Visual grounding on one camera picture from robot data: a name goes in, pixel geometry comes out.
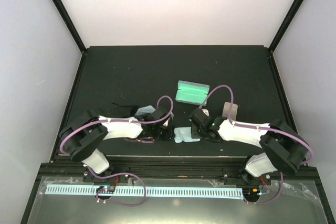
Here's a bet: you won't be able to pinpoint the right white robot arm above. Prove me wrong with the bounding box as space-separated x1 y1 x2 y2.
189 108 309 184

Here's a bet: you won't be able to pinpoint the right small circuit board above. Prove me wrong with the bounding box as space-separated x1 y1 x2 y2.
243 188 263 197

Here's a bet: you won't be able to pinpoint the light blue cleaning cloth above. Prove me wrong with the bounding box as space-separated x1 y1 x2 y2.
174 127 201 144

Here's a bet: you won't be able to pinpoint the grey fuzzy glasses case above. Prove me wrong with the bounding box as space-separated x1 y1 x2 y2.
222 102 238 121

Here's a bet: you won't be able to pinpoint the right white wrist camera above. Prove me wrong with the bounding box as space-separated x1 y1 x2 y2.
202 109 209 116

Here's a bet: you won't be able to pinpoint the black frame post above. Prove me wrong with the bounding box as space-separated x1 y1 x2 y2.
268 0 304 53
52 0 87 54

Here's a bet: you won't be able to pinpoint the left green circuit board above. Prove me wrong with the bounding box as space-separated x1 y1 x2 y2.
96 185 116 194

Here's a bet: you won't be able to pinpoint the right black frame post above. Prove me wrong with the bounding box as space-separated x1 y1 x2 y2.
268 0 304 53

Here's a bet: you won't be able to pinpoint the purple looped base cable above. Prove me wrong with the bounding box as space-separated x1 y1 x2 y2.
86 168 150 206

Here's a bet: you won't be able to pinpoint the left black frame post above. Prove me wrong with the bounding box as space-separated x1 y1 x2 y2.
52 0 87 54

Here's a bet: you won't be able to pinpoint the blue fuzzy glasses case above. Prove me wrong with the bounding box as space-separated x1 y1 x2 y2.
175 80 210 105

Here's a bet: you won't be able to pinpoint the white slotted cable duct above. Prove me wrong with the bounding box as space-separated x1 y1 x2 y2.
45 185 244 200

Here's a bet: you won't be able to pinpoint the pink framed sunglasses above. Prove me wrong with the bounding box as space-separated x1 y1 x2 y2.
124 137 155 144

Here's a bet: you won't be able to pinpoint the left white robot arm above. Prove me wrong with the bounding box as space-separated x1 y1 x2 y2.
59 106 174 182

